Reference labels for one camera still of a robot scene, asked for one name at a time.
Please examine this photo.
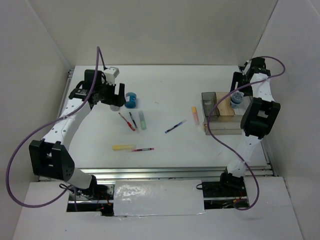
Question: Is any blue white glue jar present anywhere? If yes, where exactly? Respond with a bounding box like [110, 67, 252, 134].
[230, 91, 245, 109]

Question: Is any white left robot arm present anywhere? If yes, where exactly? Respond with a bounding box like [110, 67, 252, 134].
[29, 67, 126, 200]

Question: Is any aluminium table edge rail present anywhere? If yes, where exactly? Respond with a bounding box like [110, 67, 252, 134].
[74, 166, 276, 180]

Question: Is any right side aluminium rail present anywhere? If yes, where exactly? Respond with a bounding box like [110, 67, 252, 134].
[238, 65, 280, 177]

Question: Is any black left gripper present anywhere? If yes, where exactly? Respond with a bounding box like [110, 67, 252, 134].
[96, 79, 127, 107]

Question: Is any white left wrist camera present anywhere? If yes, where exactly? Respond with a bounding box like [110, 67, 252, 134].
[103, 67, 120, 86]

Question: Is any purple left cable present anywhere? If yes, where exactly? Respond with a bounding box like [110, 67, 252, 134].
[5, 46, 107, 208]

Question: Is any white front cover plate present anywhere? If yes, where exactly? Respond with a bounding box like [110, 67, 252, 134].
[113, 180, 205, 217]

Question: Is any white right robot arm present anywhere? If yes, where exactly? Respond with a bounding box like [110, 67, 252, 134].
[218, 56, 281, 196]

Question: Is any red pen angled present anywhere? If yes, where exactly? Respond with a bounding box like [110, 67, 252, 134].
[118, 112, 136, 131]

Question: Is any red gel pen horizontal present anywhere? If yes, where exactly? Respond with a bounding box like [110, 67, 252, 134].
[126, 147, 155, 152]

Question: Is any blue gel pen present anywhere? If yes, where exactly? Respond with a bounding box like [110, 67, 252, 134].
[164, 119, 187, 134]

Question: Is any orange pink highlighter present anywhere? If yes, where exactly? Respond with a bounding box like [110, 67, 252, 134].
[191, 106, 200, 126]

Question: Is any black red pen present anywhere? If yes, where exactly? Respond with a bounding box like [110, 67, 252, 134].
[128, 111, 139, 133]

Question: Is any purple cable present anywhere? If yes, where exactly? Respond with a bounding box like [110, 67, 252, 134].
[206, 56, 286, 211]
[5, 46, 107, 208]

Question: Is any green highlighter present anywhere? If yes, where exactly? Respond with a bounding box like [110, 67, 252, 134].
[138, 110, 147, 130]

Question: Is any yellow highlighter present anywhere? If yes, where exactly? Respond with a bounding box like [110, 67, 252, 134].
[111, 144, 136, 151]

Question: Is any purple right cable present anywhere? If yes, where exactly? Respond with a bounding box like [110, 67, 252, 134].
[206, 56, 286, 211]

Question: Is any smoky plastic desk organizer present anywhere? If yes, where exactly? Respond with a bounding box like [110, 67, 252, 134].
[201, 92, 251, 135]

